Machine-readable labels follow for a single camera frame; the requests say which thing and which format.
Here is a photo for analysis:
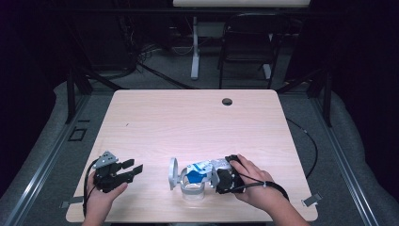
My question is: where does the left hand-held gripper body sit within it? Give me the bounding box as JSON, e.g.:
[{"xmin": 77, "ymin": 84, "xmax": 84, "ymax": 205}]
[{"xmin": 92, "ymin": 151, "xmax": 130, "ymax": 194}]

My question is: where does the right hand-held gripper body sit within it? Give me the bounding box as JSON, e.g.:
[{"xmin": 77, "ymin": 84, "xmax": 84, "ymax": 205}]
[{"xmin": 210, "ymin": 167, "xmax": 247, "ymax": 195}]

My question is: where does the blue and white salt bag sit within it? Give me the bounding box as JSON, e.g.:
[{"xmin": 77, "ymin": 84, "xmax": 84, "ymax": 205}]
[{"xmin": 183, "ymin": 157, "xmax": 233, "ymax": 185}]

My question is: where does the person's left hand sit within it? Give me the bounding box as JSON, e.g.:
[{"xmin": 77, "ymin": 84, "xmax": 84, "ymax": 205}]
[{"xmin": 84, "ymin": 173, "xmax": 129, "ymax": 218}]

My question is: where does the person's right hand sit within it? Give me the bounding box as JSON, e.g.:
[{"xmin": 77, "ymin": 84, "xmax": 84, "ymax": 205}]
[{"xmin": 230, "ymin": 153, "xmax": 288, "ymax": 215}]

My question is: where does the black metal stand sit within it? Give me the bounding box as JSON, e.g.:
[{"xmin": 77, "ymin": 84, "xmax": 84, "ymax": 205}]
[
  {"xmin": 307, "ymin": 67, "xmax": 334, "ymax": 128},
  {"xmin": 64, "ymin": 66, "xmax": 94, "ymax": 125}
]

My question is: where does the white desk leg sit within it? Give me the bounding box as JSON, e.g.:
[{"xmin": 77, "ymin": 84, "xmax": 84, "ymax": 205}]
[{"xmin": 190, "ymin": 16, "xmax": 201, "ymax": 81}]

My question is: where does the black folding chair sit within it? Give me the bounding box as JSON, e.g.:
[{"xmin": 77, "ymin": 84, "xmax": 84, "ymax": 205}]
[{"xmin": 216, "ymin": 12, "xmax": 290, "ymax": 89}]

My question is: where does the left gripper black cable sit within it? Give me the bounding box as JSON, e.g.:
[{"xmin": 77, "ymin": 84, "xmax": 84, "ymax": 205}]
[{"xmin": 82, "ymin": 158, "xmax": 100, "ymax": 218}]

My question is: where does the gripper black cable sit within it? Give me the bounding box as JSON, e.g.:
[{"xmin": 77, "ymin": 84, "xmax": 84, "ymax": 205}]
[
  {"xmin": 82, "ymin": 158, "xmax": 100, "ymax": 218},
  {"xmin": 230, "ymin": 173, "xmax": 290, "ymax": 202}
]

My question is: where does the grey metal table bracket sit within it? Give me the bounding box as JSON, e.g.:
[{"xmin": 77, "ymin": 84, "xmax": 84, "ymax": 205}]
[
  {"xmin": 303, "ymin": 192, "xmax": 324, "ymax": 208},
  {"xmin": 59, "ymin": 195, "xmax": 85, "ymax": 210}
]

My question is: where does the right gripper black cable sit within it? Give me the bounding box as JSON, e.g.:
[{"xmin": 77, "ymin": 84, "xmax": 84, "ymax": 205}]
[{"xmin": 230, "ymin": 173, "xmax": 290, "ymax": 202}]

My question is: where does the black floor socket frame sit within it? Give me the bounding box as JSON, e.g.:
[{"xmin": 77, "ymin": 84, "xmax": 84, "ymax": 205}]
[{"xmin": 68, "ymin": 126, "xmax": 88, "ymax": 142}]

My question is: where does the aluminium floor rail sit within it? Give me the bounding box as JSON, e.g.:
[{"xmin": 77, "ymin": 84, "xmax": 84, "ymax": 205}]
[
  {"xmin": 0, "ymin": 93, "xmax": 92, "ymax": 226},
  {"xmin": 310, "ymin": 96, "xmax": 381, "ymax": 226}
]

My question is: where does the black floor cable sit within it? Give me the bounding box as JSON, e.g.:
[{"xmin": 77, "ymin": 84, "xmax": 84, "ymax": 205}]
[{"xmin": 286, "ymin": 118, "xmax": 319, "ymax": 180}]

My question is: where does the bundle of black cables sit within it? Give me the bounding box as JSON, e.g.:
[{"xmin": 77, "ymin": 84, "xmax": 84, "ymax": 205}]
[{"xmin": 135, "ymin": 43, "xmax": 197, "ymax": 90}]

